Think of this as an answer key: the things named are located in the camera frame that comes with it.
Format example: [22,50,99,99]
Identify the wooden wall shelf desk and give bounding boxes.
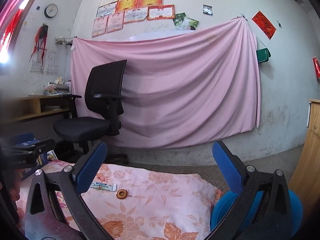
[10,94,82,122]

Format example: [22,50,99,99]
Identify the blue cardboard box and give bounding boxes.
[9,132,56,180]

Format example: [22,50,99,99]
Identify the red hanging tassel ornament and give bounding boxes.
[30,24,49,64]

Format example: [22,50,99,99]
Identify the round wall clock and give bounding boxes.
[44,3,58,18]

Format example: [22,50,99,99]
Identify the green hanging bag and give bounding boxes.
[257,48,271,63]

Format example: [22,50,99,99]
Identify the green photo posters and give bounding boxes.
[173,12,200,30]

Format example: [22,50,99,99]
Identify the white green toothpaste tube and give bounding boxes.
[90,182,117,192]

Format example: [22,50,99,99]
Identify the wall calendar sheets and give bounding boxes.
[30,49,60,75]

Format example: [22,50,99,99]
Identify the wall certificates cluster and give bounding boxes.
[92,0,176,37]

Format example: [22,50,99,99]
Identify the small dark wall photo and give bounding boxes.
[202,4,213,16]

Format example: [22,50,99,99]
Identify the pink floral blanket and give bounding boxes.
[15,159,225,240]

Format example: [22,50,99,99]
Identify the pink hanging sheet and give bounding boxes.
[71,17,261,148]

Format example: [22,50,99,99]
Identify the red item on wall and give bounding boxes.
[312,56,320,80]

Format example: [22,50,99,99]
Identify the red paper wall decoration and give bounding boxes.
[252,11,276,40]

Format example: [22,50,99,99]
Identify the black office chair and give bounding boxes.
[53,60,127,154]

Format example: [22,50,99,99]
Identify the brown dried fruit ring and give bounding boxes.
[115,189,129,200]

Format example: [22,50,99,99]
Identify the stack of books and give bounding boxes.
[43,77,71,95]

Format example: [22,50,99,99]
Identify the person's left hand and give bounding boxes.
[9,169,24,202]

